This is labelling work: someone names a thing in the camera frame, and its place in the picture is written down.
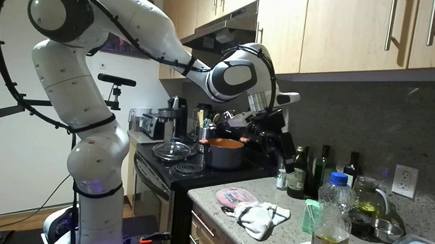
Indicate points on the small spice jar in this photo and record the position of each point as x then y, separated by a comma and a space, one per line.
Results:
281, 179

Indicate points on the dark glass bottle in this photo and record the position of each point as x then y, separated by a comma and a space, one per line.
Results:
352, 167

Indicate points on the grey pot with orange inside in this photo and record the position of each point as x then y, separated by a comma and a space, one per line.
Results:
223, 155

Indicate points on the white cloth with black trim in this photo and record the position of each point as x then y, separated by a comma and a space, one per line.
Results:
259, 218

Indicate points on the silver pot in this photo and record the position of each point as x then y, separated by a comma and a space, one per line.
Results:
386, 230

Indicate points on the framed picture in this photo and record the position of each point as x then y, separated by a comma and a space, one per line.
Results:
124, 46

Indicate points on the glass pot lid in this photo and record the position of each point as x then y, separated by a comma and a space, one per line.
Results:
171, 150

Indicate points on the silver toaster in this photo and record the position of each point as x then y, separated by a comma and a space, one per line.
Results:
151, 125

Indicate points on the oven door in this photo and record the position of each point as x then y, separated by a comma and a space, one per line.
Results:
144, 197

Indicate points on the green carton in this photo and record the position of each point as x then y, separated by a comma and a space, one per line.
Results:
309, 217

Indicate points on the range hood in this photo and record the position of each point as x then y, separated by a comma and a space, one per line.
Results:
225, 31

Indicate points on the oil bottle with blue cap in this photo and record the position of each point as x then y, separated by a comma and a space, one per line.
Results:
331, 231

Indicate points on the utensil holder with utensils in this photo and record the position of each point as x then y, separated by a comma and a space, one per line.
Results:
206, 129

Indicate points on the glass jar with yellow liquid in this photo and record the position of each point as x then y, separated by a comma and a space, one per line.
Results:
365, 195

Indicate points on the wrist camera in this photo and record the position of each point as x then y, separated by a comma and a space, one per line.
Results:
241, 120

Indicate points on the black clamp with orange tips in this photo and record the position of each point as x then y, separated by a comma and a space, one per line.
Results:
155, 238

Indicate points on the black coffee maker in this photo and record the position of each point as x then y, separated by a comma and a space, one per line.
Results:
174, 119

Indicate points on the wooden wall cabinets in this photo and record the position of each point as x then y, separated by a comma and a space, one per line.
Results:
346, 24

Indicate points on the white wall socket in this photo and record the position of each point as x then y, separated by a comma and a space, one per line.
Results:
404, 181

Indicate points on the green glass bottle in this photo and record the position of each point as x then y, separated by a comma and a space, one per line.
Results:
323, 169

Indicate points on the stove burner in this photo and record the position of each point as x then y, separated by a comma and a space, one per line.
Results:
188, 168

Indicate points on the black stove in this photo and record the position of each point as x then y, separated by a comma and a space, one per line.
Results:
172, 184

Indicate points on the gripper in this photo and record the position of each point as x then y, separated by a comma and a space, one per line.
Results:
271, 128

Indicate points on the wall switch plate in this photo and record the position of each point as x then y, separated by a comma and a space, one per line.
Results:
103, 65

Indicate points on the dark bottle with pale label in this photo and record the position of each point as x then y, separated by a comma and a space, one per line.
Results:
297, 178

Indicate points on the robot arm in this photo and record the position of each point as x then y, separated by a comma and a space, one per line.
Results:
74, 86

